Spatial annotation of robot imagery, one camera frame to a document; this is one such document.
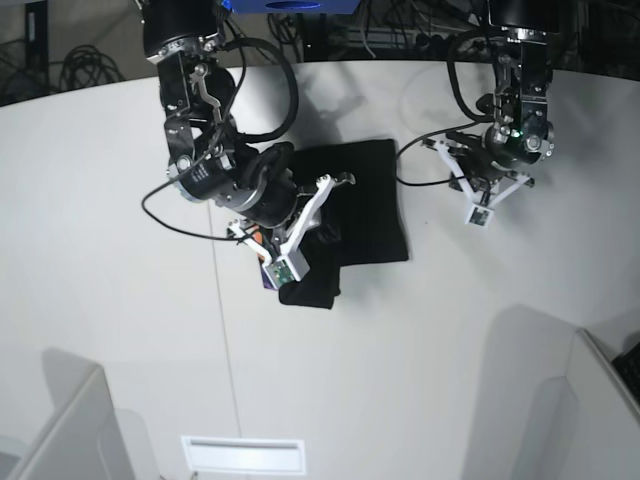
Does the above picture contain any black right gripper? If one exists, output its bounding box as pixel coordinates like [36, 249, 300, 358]
[219, 168, 356, 255]

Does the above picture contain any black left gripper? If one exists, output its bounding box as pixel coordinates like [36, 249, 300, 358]
[421, 138, 535, 198]

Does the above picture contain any black T-shirt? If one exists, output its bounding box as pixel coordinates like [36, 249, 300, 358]
[265, 139, 409, 310]

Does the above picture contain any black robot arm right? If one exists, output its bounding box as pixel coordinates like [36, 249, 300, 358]
[137, 1, 355, 255]

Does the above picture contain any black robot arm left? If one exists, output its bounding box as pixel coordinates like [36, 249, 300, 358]
[442, 1, 560, 206]

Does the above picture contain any white power strip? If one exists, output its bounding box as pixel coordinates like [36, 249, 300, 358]
[344, 27, 481, 51]

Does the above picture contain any blue box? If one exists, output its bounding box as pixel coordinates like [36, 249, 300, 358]
[223, 0, 360, 14]

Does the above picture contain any black keyboard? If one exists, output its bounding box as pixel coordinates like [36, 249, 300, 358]
[613, 344, 640, 401]

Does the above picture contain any white partition panel right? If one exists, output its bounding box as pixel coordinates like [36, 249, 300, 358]
[511, 329, 639, 479]

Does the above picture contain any white partition panel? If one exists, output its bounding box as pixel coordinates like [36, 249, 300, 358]
[6, 364, 136, 479]
[511, 329, 639, 479]

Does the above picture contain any white partition panel left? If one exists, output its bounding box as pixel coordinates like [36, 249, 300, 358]
[6, 364, 136, 479]

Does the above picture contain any black computer tower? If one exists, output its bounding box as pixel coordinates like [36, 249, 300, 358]
[24, 1, 50, 95]

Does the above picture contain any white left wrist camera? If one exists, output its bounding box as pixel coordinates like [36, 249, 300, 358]
[465, 203, 494, 228]

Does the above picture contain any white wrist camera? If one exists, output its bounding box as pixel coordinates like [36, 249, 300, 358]
[465, 203, 494, 228]
[262, 251, 310, 289]

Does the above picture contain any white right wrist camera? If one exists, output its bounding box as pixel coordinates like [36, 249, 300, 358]
[262, 251, 310, 289]

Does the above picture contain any coiled black cable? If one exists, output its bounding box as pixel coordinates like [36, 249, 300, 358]
[58, 44, 126, 92]

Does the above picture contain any white table cable grommet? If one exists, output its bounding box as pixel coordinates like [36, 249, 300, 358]
[181, 436, 307, 476]

